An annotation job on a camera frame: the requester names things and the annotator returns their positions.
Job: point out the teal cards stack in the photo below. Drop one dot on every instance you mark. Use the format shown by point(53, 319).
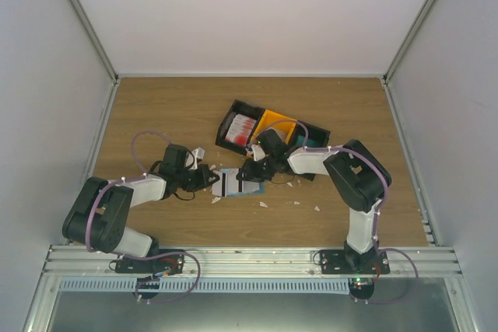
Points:
point(300, 141)

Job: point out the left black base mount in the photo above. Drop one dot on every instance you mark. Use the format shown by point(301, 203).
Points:
point(170, 263)

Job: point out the aluminium front rail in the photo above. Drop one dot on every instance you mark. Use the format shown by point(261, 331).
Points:
point(258, 262)

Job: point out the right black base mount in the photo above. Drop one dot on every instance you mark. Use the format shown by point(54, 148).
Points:
point(333, 261)

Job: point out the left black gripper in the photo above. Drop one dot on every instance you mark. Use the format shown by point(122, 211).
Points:
point(203, 180)

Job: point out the left black bin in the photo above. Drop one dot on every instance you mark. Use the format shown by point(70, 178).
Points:
point(238, 107)

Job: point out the yellow bin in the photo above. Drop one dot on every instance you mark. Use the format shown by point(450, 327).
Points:
point(283, 125)

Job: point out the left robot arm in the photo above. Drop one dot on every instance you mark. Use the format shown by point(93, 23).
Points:
point(98, 217)

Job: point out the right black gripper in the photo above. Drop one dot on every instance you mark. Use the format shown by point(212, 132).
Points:
point(250, 172)

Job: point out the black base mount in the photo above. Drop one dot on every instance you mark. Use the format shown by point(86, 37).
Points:
point(170, 263)
point(333, 261)

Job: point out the white magnetic stripe card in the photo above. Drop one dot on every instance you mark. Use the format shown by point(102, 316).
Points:
point(218, 188)

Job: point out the red white cards stack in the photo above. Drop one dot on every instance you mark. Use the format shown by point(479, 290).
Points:
point(240, 130)

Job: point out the blue card holder wallet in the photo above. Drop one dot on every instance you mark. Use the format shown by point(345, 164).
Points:
point(249, 188)

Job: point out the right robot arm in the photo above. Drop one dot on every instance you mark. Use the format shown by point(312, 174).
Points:
point(361, 181)

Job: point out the right black bin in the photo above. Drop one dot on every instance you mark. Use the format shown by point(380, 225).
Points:
point(317, 137)

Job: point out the black bin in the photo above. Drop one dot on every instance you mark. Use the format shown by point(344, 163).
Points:
point(238, 107)
point(317, 137)

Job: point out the grey slotted cable duct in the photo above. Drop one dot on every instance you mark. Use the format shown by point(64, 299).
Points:
point(211, 285)

